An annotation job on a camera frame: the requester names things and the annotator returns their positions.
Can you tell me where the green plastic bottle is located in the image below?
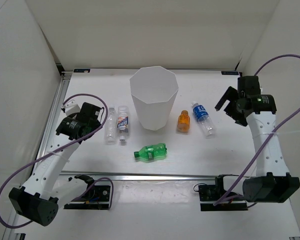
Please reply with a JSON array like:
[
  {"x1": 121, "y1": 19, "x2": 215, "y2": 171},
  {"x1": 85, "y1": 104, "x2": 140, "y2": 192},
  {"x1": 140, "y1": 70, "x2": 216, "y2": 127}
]
[{"x1": 133, "y1": 143, "x2": 168, "y2": 162}]

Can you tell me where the clear bottle blue label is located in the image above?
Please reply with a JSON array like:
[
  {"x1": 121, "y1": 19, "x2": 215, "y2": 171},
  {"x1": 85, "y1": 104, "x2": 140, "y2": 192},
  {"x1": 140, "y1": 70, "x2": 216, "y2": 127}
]
[{"x1": 191, "y1": 101, "x2": 216, "y2": 138}]

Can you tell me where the orange plastic bottle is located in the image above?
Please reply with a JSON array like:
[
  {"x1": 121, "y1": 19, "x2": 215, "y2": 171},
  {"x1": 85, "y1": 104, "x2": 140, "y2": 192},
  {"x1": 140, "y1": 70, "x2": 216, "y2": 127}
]
[{"x1": 176, "y1": 110, "x2": 190, "y2": 134}]

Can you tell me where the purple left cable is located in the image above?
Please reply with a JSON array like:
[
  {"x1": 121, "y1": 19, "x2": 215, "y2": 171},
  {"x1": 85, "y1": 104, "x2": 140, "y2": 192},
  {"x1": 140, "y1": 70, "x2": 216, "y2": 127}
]
[{"x1": 0, "y1": 93, "x2": 114, "y2": 229}]

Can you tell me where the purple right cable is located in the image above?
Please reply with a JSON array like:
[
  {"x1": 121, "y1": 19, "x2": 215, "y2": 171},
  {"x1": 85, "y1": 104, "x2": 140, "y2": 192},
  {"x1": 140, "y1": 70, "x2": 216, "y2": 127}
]
[{"x1": 213, "y1": 53, "x2": 300, "y2": 207}]

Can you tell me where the aluminium table rail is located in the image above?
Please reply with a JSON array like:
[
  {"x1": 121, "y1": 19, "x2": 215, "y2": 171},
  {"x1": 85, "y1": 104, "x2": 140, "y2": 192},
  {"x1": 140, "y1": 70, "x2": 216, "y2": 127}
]
[{"x1": 60, "y1": 171, "x2": 215, "y2": 181}]

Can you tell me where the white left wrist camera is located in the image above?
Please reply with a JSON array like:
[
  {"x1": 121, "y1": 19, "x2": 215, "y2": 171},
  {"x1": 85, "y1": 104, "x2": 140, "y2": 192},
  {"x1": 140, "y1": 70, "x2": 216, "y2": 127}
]
[{"x1": 61, "y1": 99, "x2": 81, "y2": 117}]

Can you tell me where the clear unlabelled plastic bottle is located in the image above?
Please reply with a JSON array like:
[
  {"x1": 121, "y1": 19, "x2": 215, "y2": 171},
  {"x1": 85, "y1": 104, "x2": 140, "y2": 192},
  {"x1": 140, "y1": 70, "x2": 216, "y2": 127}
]
[{"x1": 104, "y1": 106, "x2": 117, "y2": 145}]

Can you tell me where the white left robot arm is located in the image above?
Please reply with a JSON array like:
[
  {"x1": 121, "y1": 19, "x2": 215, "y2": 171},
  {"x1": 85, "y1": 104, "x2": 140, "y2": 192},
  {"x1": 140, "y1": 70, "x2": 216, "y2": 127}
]
[{"x1": 8, "y1": 102, "x2": 102, "y2": 227}]

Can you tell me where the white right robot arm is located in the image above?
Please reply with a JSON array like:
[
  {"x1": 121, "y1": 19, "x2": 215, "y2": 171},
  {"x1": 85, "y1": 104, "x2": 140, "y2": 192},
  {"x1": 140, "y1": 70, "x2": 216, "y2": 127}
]
[{"x1": 214, "y1": 76, "x2": 300, "y2": 205}]

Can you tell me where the white paper bin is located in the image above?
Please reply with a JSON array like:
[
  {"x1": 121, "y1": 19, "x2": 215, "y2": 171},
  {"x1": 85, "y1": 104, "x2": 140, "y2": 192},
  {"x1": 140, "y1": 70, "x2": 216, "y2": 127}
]
[{"x1": 129, "y1": 66, "x2": 179, "y2": 131}]

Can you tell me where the purple cable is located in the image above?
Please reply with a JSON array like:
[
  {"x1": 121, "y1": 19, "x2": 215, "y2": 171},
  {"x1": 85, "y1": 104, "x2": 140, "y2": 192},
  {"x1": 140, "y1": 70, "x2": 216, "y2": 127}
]
[
  {"x1": 0, "y1": 93, "x2": 114, "y2": 229},
  {"x1": 213, "y1": 53, "x2": 300, "y2": 207}
]

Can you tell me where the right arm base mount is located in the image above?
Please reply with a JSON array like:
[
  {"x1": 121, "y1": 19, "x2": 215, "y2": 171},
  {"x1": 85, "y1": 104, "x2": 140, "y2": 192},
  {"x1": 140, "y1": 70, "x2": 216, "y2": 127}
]
[{"x1": 193, "y1": 174, "x2": 248, "y2": 212}]

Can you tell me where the clear bottle white-blue label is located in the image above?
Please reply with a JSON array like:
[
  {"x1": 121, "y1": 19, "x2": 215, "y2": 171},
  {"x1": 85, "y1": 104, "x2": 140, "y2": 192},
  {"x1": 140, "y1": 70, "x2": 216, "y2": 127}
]
[{"x1": 117, "y1": 105, "x2": 130, "y2": 145}]

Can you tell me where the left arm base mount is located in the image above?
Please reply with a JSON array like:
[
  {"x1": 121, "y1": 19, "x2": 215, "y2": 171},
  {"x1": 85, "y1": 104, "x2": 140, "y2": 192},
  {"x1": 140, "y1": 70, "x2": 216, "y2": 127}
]
[{"x1": 63, "y1": 174, "x2": 114, "y2": 210}]

